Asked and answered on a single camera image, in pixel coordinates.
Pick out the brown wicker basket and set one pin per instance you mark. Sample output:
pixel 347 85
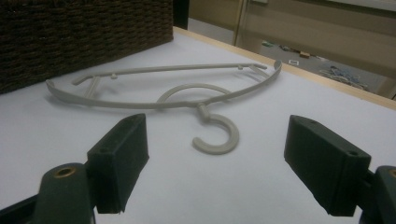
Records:
pixel 77 37

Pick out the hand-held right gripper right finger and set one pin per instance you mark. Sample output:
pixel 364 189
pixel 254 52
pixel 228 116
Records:
pixel 323 165

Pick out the white table sheet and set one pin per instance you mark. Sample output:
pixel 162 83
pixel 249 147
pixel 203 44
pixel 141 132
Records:
pixel 249 186

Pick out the pile of hangers on floor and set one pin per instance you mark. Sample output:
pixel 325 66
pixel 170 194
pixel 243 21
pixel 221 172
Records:
pixel 341 74

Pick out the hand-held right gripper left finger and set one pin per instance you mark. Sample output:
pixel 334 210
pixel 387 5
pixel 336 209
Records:
pixel 120 161

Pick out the light wooden shelf unit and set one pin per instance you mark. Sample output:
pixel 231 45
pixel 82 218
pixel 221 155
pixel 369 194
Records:
pixel 311 28

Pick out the grey plastic clothes hanger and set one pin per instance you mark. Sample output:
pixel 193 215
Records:
pixel 218 146

